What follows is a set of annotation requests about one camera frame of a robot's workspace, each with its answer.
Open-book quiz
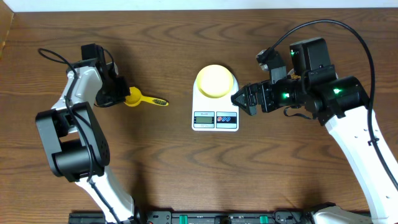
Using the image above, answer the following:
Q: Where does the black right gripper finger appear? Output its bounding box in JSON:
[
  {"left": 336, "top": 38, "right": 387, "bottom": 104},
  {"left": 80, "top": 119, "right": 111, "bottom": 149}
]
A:
[
  {"left": 237, "top": 103, "right": 257, "bottom": 116},
  {"left": 231, "top": 83, "right": 262, "bottom": 105}
]

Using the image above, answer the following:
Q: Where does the orange plastic measuring scoop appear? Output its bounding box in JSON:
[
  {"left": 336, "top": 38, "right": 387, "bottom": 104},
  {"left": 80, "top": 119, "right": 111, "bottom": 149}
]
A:
[{"left": 124, "top": 87, "right": 169, "bottom": 107}]

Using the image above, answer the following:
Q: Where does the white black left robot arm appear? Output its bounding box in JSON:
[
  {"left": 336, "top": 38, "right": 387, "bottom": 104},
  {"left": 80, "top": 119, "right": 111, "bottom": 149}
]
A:
[{"left": 35, "top": 44, "right": 140, "bottom": 223}]

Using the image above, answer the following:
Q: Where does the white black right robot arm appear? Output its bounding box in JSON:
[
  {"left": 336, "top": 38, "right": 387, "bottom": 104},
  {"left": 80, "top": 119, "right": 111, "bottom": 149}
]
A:
[{"left": 231, "top": 37, "right": 397, "bottom": 223}]

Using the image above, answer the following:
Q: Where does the pale yellow plastic bowl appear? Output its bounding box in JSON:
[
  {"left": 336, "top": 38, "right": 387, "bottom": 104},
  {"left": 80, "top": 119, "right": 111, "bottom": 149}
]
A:
[{"left": 195, "top": 65, "right": 234, "bottom": 98}]

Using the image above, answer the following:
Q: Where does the white digital kitchen scale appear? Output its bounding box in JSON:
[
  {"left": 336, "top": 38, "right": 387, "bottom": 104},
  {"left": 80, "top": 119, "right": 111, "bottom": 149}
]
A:
[{"left": 192, "top": 74, "right": 239, "bottom": 132}]

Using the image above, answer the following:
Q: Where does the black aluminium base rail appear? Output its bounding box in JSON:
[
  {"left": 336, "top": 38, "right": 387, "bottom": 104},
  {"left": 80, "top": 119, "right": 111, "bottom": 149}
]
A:
[{"left": 68, "top": 210, "right": 374, "bottom": 224}]

